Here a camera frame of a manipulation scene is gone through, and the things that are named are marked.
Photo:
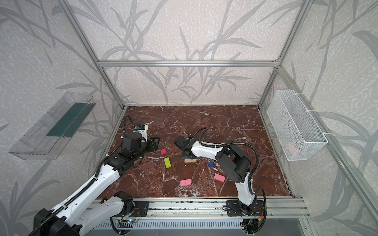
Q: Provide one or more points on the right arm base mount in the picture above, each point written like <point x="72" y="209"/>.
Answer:
<point x="236" y="208"/>

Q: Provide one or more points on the clear plastic wall tray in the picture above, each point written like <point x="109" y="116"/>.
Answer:
<point x="50" y="135"/>

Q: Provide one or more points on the lime green block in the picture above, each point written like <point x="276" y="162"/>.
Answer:
<point x="167" y="163"/>

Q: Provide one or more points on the natural wood block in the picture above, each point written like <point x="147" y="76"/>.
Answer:
<point x="190" y="160"/>

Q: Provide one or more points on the pink block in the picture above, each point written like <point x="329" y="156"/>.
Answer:
<point x="219" y="178"/>
<point x="186" y="182"/>

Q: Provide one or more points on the aluminium frame crossbar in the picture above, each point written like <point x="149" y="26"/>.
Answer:
<point x="166" y="63"/>

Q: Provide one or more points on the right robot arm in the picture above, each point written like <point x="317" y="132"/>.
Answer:
<point x="235" y="163"/>

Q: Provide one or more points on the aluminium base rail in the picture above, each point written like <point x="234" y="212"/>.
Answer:
<point x="179" y="208"/>

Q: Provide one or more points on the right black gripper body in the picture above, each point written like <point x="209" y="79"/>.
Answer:
<point x="185" y="147"/>

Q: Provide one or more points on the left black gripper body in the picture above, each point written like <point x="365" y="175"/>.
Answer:
<point x="150" y="144"/>

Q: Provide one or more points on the magenta cube on left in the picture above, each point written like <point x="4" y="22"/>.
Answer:
<point x="163" y="151"/>

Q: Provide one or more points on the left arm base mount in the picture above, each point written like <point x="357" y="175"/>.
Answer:
<point x="139" y="209"/>

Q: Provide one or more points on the white wire basket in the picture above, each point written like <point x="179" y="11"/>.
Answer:
<point x="293" y="122"/>

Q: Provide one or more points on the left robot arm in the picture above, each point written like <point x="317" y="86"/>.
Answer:
<point x="108" y="171"/>

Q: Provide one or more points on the pink item in basket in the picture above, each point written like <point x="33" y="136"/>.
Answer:
<point x="293" y="149"/>

